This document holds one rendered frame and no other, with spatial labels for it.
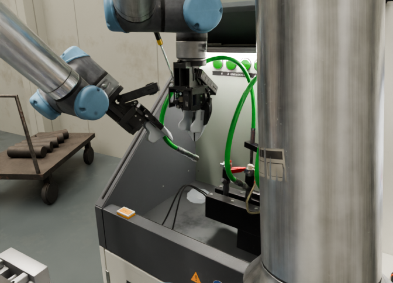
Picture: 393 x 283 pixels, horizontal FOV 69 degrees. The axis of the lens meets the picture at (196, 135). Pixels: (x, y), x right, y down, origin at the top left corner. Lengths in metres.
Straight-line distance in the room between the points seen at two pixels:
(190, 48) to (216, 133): 0.63
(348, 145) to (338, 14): 0.08
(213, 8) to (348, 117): 0.43
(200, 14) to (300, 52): 0.40
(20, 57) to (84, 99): 0.13
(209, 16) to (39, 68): 0.33
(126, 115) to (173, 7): 0.34
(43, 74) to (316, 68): 0.52
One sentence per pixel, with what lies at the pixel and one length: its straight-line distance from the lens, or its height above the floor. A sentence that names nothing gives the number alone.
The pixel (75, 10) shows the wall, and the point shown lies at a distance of 4.12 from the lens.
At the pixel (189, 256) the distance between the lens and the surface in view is 0.82.
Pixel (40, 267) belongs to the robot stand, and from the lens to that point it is 0.77.
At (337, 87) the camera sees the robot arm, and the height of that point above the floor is 1.43.
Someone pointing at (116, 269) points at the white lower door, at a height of 0.73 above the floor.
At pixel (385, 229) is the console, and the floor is 1.03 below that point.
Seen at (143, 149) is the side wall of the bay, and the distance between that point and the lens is 1.06.
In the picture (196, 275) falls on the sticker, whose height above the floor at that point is 0.88.
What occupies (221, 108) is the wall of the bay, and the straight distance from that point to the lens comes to 1.22.
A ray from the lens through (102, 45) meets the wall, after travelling 3.81.
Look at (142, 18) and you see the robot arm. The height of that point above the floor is 1.50.
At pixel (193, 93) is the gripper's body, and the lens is 0.68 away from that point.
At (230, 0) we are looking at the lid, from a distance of 1.01.
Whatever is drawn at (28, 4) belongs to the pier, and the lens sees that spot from 4.49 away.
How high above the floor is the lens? 1.46
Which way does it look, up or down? 18 degrees down
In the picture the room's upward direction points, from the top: straight up
